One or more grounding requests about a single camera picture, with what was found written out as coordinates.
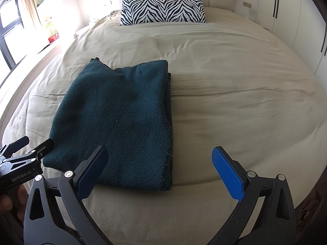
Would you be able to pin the dark green sweater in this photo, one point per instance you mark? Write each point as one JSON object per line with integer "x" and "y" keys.
{"x": 115, "y": 112}

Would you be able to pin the zebra striped pillow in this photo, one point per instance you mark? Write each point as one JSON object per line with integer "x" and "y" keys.
{"x": 163, "y": 10}

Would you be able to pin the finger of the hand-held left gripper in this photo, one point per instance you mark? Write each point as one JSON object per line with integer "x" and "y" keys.
{"x": 19, "y": 142}
{"x": 43, "y": 146}

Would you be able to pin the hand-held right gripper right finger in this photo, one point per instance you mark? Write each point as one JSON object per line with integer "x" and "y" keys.
{"x": 227, "y": 173}

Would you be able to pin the red box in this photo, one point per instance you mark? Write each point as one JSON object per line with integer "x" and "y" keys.
{"x": 53, "y": 37}

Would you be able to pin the white shelf unit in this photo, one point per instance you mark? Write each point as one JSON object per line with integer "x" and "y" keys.
{"x": 44, "y": 10}

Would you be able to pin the white wardrobe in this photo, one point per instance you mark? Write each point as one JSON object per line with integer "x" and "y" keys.
{"x": 293, "y": 17}

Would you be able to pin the beige curtain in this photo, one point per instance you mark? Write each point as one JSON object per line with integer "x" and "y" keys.
{"x": 26, "y": 5}

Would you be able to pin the person's left hand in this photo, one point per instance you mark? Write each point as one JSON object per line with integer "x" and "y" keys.
{"x": 10, "y": 204}

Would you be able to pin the beige bed cover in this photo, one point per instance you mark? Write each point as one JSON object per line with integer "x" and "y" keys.
{"x": 230, "y": 81}

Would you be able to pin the wall socket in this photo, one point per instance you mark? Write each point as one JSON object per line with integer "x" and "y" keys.
{"x": 247, "y": 4}

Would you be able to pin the dark framed window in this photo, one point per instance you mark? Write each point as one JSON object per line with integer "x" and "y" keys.
{"x": 10, "y": 30}

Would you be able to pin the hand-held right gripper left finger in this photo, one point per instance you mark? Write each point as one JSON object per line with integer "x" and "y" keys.
{"x": 92, "y": 173}

